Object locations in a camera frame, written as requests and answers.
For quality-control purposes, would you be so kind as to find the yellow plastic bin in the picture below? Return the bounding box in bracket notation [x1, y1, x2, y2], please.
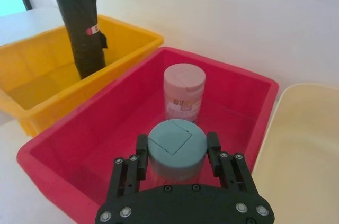
[0, 14, 165, 138]

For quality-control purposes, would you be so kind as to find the canister with grey-blue lid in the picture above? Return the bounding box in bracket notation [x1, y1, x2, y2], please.
[147, 119, 208, 185]

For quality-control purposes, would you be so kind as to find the cream plastic bin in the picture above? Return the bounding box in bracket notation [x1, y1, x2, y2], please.
[249, 83, 339, 224]

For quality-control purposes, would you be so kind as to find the canister with pink lid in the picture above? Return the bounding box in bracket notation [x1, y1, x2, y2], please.
[163, 62, 207, 125]

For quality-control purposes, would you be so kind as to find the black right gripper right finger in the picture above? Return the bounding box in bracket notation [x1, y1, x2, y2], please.
[207, 131, 260, 197]

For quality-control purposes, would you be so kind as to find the black rolled bag roll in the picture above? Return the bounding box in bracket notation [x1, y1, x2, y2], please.
[49, 0, 109, 80]

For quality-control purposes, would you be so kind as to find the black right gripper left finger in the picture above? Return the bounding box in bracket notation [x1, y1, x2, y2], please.
[105, 134, 148, 207]

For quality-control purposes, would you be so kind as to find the red plastic bin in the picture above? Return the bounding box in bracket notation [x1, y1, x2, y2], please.
[16, 46, 280, 224]

